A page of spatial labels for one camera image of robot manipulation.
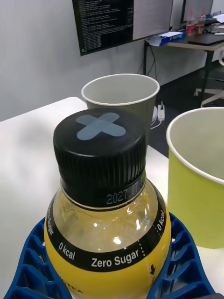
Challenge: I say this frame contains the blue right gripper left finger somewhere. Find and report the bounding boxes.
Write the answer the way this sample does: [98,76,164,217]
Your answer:
[3,217,77,299]

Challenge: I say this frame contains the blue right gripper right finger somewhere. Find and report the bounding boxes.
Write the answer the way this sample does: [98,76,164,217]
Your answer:
[146,212,217,299]

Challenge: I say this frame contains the yellow label plastic bottle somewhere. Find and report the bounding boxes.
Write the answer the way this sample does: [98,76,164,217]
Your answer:
[43,107,172,299]

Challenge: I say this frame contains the yellow-green plastic waste bin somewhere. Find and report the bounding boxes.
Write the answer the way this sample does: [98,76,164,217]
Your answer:
[166,107,224,249]

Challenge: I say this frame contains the white power strip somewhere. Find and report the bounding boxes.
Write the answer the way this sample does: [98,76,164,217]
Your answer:
[157,104,166,121]

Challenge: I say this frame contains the white office chair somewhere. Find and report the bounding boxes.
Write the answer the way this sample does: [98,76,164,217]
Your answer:
[195,46,224,108]

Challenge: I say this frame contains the grey plastic waste bin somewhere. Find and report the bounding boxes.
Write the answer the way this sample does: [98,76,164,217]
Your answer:
[81,73,161,147]

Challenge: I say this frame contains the wooden top office desk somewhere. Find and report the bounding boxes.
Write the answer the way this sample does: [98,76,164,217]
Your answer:
[143,14,224,108]

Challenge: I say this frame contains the blue and white box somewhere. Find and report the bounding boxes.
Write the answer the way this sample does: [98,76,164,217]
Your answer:
[149,31,187,47]

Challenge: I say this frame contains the red drink cup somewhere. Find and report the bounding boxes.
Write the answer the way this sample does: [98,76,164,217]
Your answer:
[186,22,196,37]

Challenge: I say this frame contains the brown drink cup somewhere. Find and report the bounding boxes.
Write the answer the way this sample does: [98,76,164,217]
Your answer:
[195,21,206,35]

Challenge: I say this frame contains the white cable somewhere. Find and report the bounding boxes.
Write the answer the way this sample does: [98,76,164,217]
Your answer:
[149,106,164,130]

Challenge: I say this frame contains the thin black cable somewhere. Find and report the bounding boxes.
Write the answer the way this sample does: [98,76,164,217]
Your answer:
[147,45,156,75]

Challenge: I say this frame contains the large dark wall screen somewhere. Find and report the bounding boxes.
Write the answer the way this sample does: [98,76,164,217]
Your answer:
[71,0,175,57]

